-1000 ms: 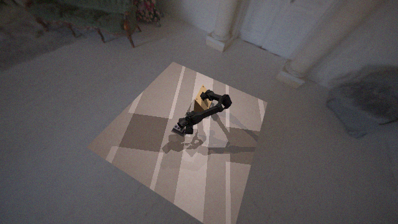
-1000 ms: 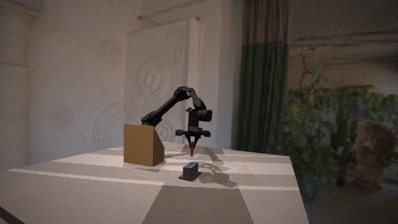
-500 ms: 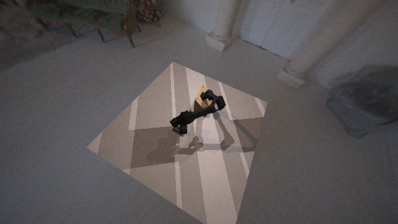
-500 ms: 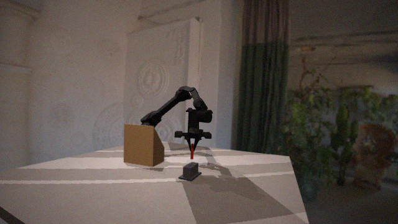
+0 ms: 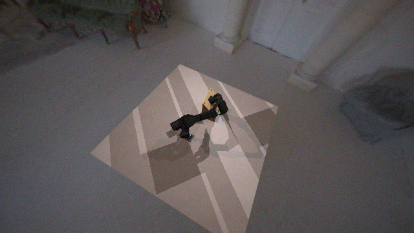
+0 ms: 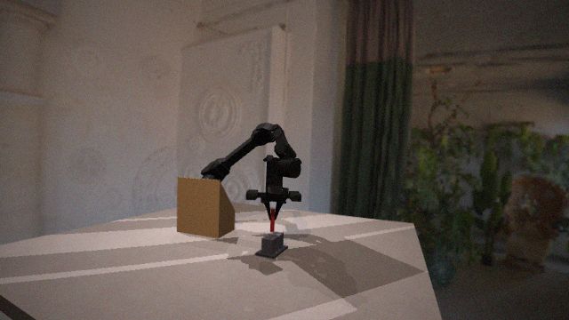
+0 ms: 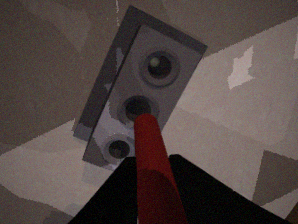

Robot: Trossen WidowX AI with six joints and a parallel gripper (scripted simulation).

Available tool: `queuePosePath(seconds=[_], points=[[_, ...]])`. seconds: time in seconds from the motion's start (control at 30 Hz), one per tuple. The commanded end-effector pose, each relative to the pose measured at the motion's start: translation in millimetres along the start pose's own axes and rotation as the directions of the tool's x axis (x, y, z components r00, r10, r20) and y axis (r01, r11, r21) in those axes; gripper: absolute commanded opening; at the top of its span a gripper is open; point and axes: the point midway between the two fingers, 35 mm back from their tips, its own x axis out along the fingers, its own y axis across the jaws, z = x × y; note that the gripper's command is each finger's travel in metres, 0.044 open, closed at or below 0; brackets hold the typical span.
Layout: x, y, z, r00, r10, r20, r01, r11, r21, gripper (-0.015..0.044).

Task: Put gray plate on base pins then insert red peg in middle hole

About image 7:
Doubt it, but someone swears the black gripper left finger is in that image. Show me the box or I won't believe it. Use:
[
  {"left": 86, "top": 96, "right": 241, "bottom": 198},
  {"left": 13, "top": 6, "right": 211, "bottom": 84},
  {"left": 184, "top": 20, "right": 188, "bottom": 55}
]
[{"left": 68, "top": 157, "right": 138, "bottom": 224}]

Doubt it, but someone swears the red peg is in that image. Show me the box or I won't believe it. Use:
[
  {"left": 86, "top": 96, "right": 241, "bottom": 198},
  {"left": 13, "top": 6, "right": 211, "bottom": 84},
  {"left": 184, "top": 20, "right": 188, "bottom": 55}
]
[{"left": 133, "top": 113, "right": 188, "bottom": 224}]

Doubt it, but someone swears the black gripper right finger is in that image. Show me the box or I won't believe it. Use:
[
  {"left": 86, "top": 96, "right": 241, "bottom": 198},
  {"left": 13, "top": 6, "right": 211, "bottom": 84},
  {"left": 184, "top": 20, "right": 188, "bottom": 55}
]
[{"left": 169, "top": 155, "right": 291, "bottom": 224}]

